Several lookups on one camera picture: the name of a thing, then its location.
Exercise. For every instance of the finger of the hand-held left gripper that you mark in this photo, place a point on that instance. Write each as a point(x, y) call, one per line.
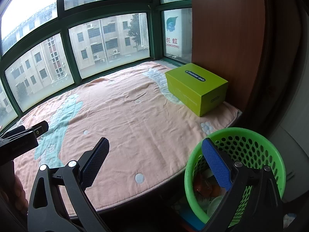
point(41, 127)
point(15, 130)

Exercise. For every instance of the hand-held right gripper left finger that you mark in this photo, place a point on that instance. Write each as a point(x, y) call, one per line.
point(96, 159)

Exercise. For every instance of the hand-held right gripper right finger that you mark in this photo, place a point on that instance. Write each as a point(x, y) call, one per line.
point(217, 164)

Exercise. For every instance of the orange snack packet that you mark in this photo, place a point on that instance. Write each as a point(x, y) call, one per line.
point(205, 186)

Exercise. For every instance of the green perforated plastic basket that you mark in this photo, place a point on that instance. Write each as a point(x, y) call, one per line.
point(253, 145)

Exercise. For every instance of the white round plastic lid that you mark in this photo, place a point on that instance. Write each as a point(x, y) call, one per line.
point(216, 205)

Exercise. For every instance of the person's left hand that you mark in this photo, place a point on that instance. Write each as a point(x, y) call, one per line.
point(17, 188)

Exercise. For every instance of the pink printed blanket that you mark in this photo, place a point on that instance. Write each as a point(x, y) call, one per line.
point(132, 125)

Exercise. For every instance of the blue plastic item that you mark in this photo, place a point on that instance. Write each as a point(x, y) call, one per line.
point(193, 221)

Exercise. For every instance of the beige apartment building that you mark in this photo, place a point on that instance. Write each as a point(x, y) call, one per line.
point(43, 60)

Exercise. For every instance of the lime green cardboard box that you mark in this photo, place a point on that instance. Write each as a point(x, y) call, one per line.
point(193, 84)

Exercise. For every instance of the brown wooden panel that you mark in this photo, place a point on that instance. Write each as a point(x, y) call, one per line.
point(229, 29)

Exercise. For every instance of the white outdoor air conditioner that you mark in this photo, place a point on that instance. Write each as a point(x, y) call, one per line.
point(179, 31)

